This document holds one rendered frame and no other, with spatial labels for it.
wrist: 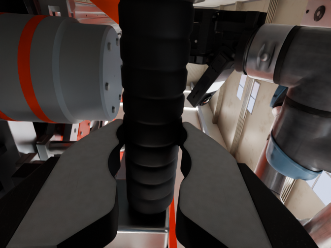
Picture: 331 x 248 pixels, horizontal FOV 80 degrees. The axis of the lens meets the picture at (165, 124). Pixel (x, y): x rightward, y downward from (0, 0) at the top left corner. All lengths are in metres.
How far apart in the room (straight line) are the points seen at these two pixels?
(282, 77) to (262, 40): 0.05
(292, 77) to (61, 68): 0.27
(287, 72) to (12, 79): 0.31
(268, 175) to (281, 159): 0.33
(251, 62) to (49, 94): 0.25
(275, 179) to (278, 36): 0.44
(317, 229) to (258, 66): 0.35
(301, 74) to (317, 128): 0.07
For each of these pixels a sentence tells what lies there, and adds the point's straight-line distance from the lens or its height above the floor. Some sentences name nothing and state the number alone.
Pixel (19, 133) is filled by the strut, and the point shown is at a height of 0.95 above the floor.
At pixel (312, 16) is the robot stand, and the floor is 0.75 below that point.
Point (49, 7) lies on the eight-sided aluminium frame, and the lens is 0.57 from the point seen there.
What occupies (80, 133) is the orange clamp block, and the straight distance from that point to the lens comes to 0.59.
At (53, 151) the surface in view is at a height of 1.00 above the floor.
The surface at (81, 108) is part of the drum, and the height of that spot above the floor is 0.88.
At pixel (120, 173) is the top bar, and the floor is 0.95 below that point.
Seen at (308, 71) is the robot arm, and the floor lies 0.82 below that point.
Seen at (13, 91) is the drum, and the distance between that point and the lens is 0.28.
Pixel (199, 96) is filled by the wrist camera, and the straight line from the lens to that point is 0.36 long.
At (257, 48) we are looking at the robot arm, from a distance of 0.30.
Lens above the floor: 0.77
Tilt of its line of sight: 29 degrees up
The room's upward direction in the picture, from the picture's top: 176 degrees counter-clockwise
